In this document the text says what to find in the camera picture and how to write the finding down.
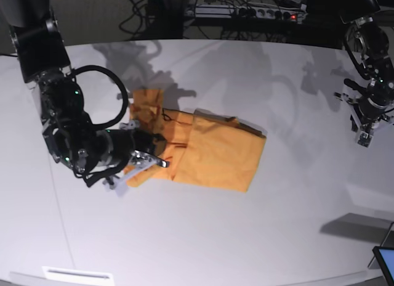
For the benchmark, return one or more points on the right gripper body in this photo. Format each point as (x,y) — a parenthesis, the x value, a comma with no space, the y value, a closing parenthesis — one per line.
(141,161)

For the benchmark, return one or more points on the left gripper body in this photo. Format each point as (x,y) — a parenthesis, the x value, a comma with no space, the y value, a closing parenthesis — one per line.
(372,116)

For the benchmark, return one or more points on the yellow T-shirt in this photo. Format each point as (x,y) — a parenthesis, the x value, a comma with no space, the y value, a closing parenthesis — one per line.
(203,150)

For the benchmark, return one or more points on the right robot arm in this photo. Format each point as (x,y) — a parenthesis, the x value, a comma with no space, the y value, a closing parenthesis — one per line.
(111,152)

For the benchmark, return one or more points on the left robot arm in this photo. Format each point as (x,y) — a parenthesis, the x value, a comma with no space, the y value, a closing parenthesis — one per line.
(367,46)

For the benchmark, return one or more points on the grey tablet stand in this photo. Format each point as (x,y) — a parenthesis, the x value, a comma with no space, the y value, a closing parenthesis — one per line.
(387,241)

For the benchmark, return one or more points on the tablet with blue screen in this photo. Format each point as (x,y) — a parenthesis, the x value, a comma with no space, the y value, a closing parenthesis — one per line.
(384,257)

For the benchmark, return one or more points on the white power strip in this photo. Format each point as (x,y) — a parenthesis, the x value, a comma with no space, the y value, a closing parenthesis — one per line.
(266,13)

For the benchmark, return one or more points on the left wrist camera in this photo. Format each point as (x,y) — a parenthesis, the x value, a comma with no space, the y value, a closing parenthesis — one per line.
(364,138)

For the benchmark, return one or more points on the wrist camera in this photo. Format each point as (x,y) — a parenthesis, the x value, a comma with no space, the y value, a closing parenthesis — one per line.
(364,138)
(115,185)

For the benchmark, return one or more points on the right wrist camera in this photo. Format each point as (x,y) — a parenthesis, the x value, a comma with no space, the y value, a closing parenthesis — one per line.
(115,185)

